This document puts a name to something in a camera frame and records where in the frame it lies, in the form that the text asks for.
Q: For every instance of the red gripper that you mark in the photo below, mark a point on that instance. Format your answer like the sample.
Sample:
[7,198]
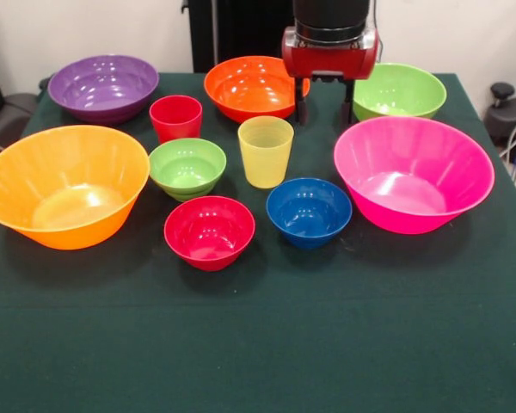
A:
[331,58]

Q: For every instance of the yellow translucent cup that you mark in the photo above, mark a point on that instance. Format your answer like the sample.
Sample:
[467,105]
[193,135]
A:
[265,155]

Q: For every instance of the small blue bowl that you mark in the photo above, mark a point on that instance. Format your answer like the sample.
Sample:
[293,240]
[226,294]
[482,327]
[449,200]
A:
[308,213]

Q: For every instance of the large pink bowl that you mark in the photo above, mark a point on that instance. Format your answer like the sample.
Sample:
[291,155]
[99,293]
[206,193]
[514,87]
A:
[413,172]

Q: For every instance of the large light green bowl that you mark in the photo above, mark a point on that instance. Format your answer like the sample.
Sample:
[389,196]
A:
[400,94]

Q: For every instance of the orange bowl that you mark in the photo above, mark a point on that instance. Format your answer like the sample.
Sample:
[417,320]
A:
[249,90]

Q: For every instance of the red cup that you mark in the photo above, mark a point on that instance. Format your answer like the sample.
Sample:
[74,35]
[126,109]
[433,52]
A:
[176,118]

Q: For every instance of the small green bowl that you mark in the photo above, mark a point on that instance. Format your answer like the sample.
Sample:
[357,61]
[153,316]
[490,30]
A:
[187,168]

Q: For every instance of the small red bowl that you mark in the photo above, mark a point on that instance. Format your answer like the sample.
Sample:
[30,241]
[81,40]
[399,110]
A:
[209,232]

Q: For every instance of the black round base with knob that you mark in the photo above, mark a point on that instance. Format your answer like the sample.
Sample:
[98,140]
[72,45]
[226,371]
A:
[511,116]

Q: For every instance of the purple bowl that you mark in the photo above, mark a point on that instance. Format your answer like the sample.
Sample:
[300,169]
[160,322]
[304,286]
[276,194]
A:
[103,86]

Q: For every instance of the dark green tablecloth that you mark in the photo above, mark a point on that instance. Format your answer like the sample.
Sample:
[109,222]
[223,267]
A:
[258,344]

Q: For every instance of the large yellow-orange bowl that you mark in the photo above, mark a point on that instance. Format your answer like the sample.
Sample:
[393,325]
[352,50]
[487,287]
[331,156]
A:
[64,185]

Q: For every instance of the small black knob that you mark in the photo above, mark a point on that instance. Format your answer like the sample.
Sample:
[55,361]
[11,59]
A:
[44,84]

